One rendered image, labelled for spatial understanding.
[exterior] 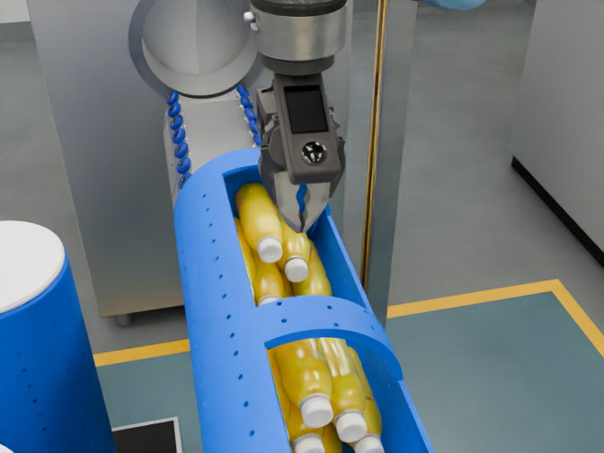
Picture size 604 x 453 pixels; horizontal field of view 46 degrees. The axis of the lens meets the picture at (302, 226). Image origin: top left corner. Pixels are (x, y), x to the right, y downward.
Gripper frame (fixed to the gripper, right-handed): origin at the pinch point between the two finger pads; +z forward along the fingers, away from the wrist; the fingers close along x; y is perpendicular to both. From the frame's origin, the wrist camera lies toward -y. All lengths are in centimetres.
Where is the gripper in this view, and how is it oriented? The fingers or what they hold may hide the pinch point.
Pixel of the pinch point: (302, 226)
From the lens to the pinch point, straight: 78.4
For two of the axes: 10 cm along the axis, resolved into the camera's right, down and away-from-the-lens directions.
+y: -2.2, -5.8, 7.8
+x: -9.8, 1.3, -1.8
